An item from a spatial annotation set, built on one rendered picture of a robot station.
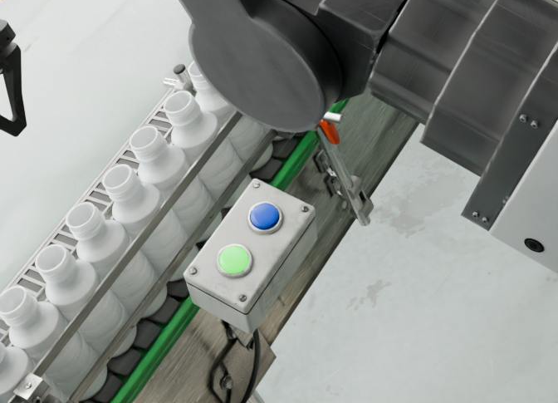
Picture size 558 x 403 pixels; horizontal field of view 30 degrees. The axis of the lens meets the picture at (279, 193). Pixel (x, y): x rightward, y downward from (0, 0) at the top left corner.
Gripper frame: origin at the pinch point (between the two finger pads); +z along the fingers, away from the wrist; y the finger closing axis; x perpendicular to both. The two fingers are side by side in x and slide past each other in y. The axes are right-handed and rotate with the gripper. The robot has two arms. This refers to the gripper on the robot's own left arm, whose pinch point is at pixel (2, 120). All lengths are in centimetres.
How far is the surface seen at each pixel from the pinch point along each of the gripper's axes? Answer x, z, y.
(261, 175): 27, 42, -9
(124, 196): 10.4, 26.7, -10.9
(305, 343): 48, 144, -56
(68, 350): -6.2, 33.1, -9.6
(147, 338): 1.3, 41.4, -8.6
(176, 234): 12.1, 35.1, -9.0
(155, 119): 99, 147, -148
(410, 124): 52, 58, -6
